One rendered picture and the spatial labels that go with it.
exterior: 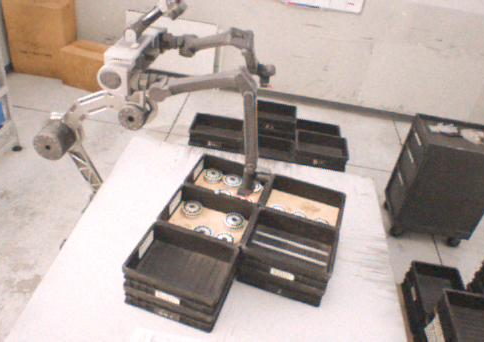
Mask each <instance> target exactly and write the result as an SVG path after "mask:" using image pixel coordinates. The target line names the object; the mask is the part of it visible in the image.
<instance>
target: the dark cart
mask: <svg viewBox="0 0 484 342"><path fill-rule="evenodd" d="M440 123H444V124H445V125H444V126H446V125H451V124H453V126H452V127H457V130H464V129H471V130H477V131H480V132H483V133H484V125H482V124H477V123H472V122H467V121H463V120H453V119H448V118H444V117H439V116H434V115H430V114H420V113H416V115H415V118H414V119H413V121H412V125H411V128H410V129H409V131H408V133H407V138H406V139H405V141H404V143H403V148H402V149H401V152H400V153H399V155H398V159H397V162H396V163H395V165H394V169H393V172H392V173H391V175H390V177H389V182H388V183H387V185H386V187H385V189H384V195H385V201H384V208H385V209H387V210H389V217H390V220H391V223H392V227H391V228H390V229H389V232H390V234H391V236H394V237H397V236H401V235H402V234H403V230H404V229H405V230H410V231H419V232H423V233H428V234H433V235H437V236H440V235H442V236H446V237H448V239H447V240H446V242H447V244H448V246H450V247H455V246H457V245H459V244H460V243H461V240H469V239H470V238H471V235H472V234H473V232H474V231H475V230H476V227H477V225H479V223H480V221H481V219H482V217H483V216H484V144H477V145H476V144H473V143H472V142H471V141H469V140H467V139H464V138H460V137H458V136H453V137H450V136H447V135H445V134H440V133H435V132H430V129H429V128H428V127H427V125H429V126H436V125H437V124H440Z"/></svg>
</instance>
